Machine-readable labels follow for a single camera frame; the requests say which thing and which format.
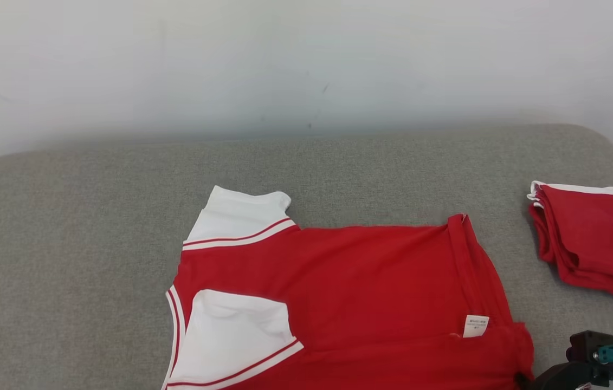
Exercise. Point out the red shorts with white trim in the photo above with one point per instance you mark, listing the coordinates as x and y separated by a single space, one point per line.
588 238

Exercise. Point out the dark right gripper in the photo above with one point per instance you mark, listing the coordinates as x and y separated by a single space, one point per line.
558 379

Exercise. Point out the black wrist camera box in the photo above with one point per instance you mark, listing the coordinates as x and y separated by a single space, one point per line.
585 344

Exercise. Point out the red shirt with white sleeves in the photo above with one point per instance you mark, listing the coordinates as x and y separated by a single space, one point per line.
366 281

